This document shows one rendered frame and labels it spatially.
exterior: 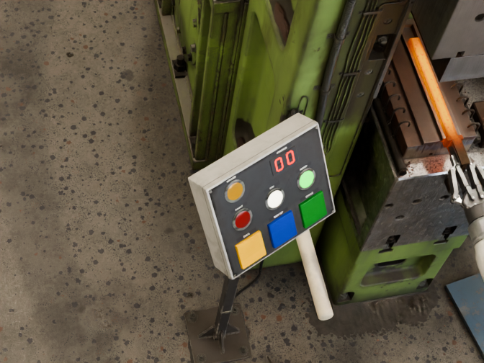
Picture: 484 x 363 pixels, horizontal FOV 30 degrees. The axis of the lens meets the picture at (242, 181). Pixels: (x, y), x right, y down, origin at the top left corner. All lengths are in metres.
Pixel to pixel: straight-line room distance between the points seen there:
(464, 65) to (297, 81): 0.42
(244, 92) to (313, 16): 0.89
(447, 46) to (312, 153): 0.41
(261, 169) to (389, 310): 1.33
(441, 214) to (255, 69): 0.73
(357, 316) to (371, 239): 0.55
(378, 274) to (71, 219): 1.13
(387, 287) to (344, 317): 0.19
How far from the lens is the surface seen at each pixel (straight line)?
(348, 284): 3.13
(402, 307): 3.36
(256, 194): 2.15
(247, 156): 2.13
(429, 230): 2.88
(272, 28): 2.47
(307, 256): 2.64
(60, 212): 3.40
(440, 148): 2.55
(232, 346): 3.18
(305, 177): 2.23
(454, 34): 2.12
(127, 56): 3.79
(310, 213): 2.28
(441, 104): 2.56
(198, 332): 3.18
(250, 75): 2.92
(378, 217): 2.68
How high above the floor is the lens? 2.97
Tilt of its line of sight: 59 degrees down
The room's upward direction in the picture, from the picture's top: 12 degrees clockwise
